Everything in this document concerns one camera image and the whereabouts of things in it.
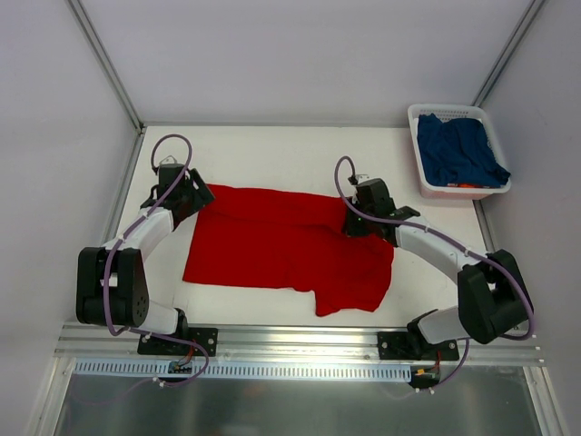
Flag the red t shirt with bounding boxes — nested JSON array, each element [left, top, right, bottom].
[[182, 184, 394, 317]]

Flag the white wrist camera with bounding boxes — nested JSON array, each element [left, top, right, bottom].
[[160, 155, 178, 165], [353, 173, 371, 184]]

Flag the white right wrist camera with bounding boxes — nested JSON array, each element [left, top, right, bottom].
[[353, 173, 371, 184]]

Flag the white slotted cable duct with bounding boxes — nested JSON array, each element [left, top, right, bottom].
[[74, 358, 412, 383]]

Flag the aluminium mounting rail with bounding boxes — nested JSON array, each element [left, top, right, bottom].
[[54, 322, 547, 367]]

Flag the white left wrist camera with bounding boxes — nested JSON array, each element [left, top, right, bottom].
[[160, 155, 178, 165]]

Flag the blue t shirt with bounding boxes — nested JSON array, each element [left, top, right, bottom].
[[417, 114, 510, 189]]

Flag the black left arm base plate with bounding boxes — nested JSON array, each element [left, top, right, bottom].
[[137, 327, 219, 357]]

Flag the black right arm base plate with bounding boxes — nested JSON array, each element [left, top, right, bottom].
[[377, 332, 459, 362]]

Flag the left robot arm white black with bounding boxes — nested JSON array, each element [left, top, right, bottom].
[[75, 163, 215, 354]]

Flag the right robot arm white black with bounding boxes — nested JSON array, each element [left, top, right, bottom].
[[343, 175, 534, 361]]

